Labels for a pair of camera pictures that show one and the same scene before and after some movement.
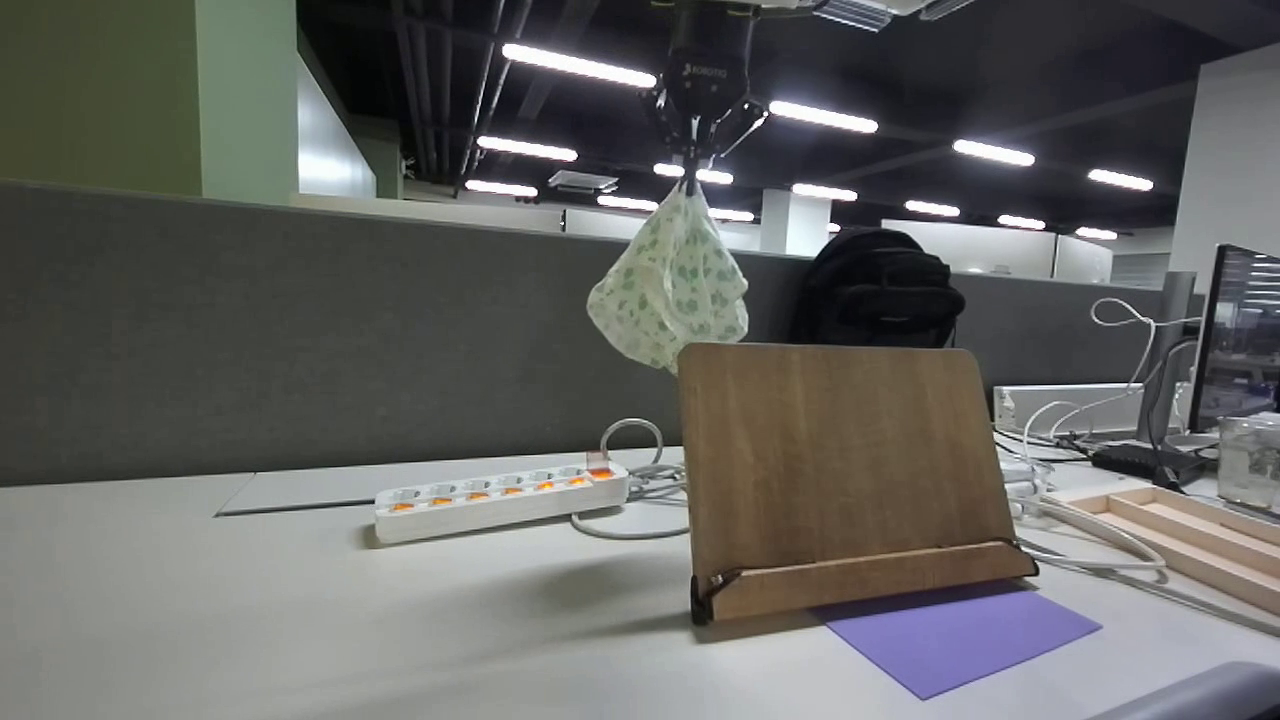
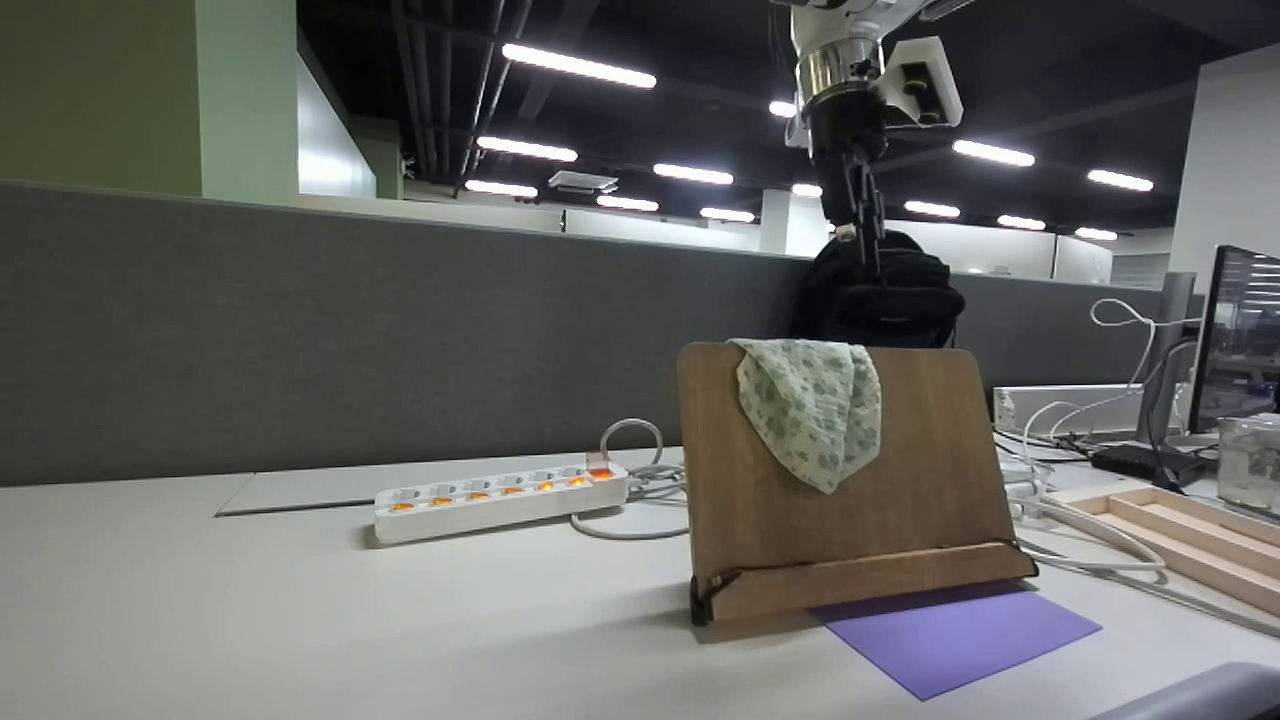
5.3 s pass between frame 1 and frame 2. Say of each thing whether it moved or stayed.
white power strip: stayed
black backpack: stayed
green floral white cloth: moved
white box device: stayed
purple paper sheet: stayed
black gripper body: moved
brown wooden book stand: stayed
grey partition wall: stayed
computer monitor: stayed
